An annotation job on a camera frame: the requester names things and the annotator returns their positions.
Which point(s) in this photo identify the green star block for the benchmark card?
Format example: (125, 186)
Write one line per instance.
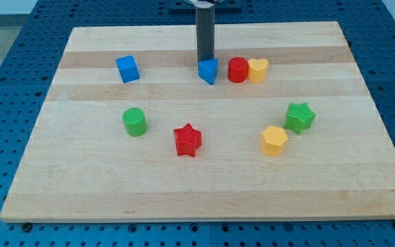
(299, 117)

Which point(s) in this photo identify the yellow heart block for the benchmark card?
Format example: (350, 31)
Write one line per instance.
(257, 69)

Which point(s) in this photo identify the blue triangle block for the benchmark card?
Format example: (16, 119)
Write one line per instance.
(208, 70)

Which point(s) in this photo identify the red cylinder block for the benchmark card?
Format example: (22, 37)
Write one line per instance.
(237, 69)

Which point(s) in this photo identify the red star block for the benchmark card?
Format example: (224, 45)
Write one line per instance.
(187, 140)

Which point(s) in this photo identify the blue cube block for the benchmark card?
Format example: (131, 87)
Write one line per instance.
(128, 69)

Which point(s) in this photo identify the yellow hexagon block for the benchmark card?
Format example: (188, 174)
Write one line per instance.
(273, 141)

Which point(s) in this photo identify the light wooden board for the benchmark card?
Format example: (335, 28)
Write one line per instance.
(80, 165)

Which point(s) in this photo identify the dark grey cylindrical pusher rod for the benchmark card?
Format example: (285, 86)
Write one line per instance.
(205, 30)

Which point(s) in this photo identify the green cylinder block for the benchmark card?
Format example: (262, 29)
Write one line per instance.
(134, 121)

